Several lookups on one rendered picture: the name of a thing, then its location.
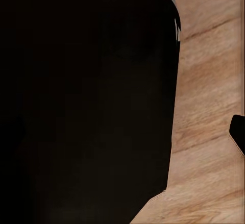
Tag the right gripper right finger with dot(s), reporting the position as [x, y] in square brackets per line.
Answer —
[237, 131]

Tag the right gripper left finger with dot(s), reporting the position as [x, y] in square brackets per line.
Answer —
[12, 131]

